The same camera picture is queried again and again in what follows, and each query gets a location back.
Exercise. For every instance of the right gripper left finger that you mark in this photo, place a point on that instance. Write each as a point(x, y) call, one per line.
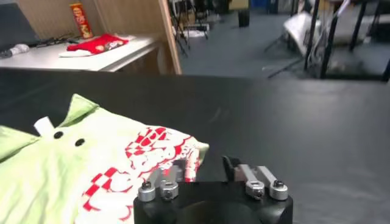
point(167, 185)

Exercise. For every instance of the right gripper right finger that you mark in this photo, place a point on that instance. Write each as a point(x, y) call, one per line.
point(253, 179)

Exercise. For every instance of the light green t-shirt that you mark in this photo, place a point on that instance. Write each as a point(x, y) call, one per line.
point(61, 170)

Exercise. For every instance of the white side table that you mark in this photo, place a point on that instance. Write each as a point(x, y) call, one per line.
point(91, 61)

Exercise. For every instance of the black-legged desk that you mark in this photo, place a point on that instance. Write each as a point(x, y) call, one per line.
point(327, 45)

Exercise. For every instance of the white reflector board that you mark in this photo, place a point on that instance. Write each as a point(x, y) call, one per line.
point(297, 29)

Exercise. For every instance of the red santa hat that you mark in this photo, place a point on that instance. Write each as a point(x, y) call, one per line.
point(97, 45)

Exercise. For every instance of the black trash bin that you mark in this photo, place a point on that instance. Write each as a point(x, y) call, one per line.
point(243, 18)

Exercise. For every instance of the wooden folding screen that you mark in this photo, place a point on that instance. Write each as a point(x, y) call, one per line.
point(128, 18)

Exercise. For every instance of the red chips can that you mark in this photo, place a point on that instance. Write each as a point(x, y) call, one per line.
point(81, 21)

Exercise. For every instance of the grey rolled cloth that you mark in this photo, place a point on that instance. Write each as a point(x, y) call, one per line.
point(15, 50)

